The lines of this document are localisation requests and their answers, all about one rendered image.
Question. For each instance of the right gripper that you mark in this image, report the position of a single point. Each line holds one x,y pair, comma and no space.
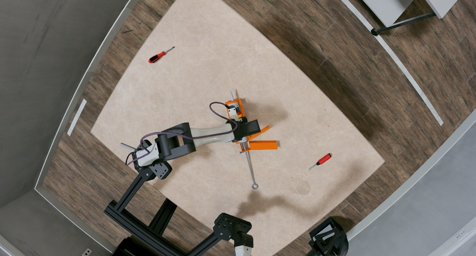
326,247

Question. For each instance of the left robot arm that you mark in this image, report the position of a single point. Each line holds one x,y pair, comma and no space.
168,147

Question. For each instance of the red and white cylinder with yellow stripe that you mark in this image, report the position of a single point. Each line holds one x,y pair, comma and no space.
244,139

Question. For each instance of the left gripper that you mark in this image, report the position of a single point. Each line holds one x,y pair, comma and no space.
234,115

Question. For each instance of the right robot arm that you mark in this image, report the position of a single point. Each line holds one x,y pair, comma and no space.
243,242

